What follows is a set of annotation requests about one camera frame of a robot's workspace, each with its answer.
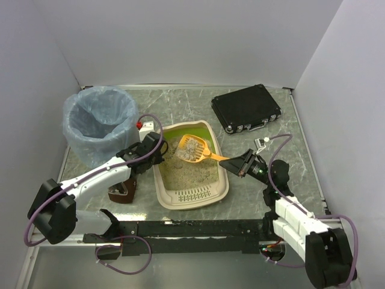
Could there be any grey litter clump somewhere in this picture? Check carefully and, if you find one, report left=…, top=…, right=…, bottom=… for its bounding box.
left=176, top=138, right=202, bottom=161

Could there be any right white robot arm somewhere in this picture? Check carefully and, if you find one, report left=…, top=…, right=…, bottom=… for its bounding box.
left=219, top=149, right=357, bottom=288

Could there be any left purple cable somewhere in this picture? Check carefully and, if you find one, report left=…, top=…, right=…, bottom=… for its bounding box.
left=23, top=113, right=165, bottom=275

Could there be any orange litter scoop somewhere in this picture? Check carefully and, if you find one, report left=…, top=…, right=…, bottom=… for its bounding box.
left=175, top=134, right=229, bottom=163

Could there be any beige green litter box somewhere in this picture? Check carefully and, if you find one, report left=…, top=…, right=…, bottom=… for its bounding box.
left=153, top=120, right=229, bottom=210

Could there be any brown leather holder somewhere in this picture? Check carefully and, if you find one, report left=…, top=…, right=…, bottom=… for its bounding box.
left=108, top=177, right=137, bottom=204

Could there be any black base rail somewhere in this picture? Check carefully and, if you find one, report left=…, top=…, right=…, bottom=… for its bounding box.
left=82, top=219, right=279, bottom=256

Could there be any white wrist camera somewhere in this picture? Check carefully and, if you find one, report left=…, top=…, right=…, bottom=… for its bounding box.
left=137, top=121, right=155, bottom=140
left=254, top=137, right=270, bottom=155

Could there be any black hard case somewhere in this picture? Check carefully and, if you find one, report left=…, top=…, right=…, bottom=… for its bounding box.
left=211, top=84, right=282, bottom=134

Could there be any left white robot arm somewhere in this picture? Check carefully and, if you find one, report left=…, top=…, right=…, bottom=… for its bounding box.
left=27, top=132, right=168, bottom=244

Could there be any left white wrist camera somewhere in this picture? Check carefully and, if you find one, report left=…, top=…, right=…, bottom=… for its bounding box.
left=137, top=121, right=155, bottom=140

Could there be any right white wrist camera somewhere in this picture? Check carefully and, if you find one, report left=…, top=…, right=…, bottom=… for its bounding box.
left=254, top=137, right=270, bottom=155

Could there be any trash bin with blue bag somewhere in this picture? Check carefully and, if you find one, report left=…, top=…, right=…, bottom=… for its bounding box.
left=63, top=86, right=140, bottom=169

